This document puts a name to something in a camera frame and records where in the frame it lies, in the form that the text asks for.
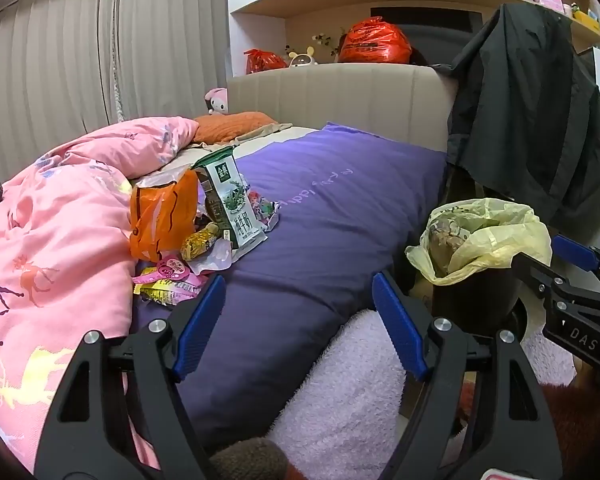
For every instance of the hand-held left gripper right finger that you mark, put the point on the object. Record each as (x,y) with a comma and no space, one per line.
(397,330)

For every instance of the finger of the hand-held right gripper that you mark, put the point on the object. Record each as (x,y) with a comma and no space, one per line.
(575,252)
(540,276)

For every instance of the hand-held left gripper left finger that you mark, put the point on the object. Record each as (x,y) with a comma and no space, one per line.
(200,330)

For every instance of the yellow plastic bin liner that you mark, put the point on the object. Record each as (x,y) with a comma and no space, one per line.
(505,240)

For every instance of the clear plastic wrapper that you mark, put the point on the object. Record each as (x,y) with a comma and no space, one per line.
(217,260)

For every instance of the black trash bin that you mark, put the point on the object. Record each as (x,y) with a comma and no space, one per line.
(475,310)

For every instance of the person's right forearm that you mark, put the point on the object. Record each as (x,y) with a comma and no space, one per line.
(580,425)

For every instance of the cardboard box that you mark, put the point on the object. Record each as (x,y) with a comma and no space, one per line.
(422,292)

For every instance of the pale yellow snack packet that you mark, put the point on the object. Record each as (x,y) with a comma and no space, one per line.
(165,292)

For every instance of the pink cartoon wrapper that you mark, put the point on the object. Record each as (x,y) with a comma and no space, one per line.
(167,270)

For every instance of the golden yellow snack packet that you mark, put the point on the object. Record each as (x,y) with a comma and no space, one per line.
(200,241)

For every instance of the person's left leg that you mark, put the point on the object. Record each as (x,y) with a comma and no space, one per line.
(340,410)

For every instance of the orange plastic bag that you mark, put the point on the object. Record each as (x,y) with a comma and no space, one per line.
(160,215)

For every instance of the green white milk carton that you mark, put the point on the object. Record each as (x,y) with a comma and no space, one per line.
(230,200)

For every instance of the colourful cartoon wrapper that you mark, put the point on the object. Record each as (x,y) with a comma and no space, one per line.
(262,207)

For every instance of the purple blanket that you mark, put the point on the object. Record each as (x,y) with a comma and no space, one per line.
(330,200)

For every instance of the dark grey jacket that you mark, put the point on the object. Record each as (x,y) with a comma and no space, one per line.
(530,110)

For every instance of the pink printed duvet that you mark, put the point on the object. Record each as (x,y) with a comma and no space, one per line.
(55,260)

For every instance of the beige bed sheet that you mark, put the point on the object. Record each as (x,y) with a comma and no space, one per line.
(275,138)

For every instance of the orange pillow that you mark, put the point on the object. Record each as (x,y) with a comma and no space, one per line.
(230,125)

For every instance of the beige crumpled cloth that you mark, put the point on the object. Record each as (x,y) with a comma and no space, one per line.
(260,131)

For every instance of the pink plush toy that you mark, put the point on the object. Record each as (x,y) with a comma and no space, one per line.
(216,101)

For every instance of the yellow box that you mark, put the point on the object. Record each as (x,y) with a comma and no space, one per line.
(589,19)

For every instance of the beige padded headboard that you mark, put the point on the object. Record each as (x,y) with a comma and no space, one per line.
(340,95)

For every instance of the small red plastic bag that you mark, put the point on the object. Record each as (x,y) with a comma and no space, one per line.
(262,62)

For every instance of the large red plastic bag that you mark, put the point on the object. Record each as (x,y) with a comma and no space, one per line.
(375,42)

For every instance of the white rabbit-eared toy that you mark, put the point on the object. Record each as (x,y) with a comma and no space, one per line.
(302,59)

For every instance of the dried flower sprig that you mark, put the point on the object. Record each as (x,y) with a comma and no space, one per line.
(327,42)

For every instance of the beige pleated curtain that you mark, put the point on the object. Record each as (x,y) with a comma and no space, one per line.
(55,60)

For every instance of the wooden wall shelf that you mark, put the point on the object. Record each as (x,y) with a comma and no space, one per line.
(517,4)

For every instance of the black wall panel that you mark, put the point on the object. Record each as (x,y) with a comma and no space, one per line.
(430,17)

